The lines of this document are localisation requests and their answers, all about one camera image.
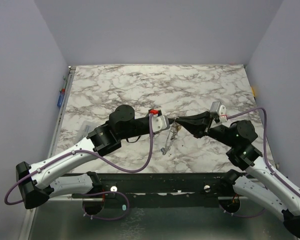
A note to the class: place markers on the blue red clamp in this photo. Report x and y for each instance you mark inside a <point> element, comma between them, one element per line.
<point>62,93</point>

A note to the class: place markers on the clear plastic bag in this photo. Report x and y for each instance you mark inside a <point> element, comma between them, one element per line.
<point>86,127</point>

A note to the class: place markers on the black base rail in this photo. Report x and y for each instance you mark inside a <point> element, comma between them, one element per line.
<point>162,190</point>

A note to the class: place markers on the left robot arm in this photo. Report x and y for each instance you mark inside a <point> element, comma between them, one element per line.
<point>38,182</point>

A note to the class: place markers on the silver protractor key organizer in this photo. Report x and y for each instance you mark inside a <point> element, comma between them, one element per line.
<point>171,137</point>

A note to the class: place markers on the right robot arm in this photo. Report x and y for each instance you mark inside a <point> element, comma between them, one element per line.
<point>277,194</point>

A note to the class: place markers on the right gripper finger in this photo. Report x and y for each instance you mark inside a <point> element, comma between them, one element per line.
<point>194,120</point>
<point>198,131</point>

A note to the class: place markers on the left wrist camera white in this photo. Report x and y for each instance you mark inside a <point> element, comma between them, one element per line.
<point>160,123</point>

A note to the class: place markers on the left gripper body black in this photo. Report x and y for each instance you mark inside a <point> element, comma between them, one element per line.
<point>141,128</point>

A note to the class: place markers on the metal keyring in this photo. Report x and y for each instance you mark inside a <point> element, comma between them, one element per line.
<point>176,127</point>

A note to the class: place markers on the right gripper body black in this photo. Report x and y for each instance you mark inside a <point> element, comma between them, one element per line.
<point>206,124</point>

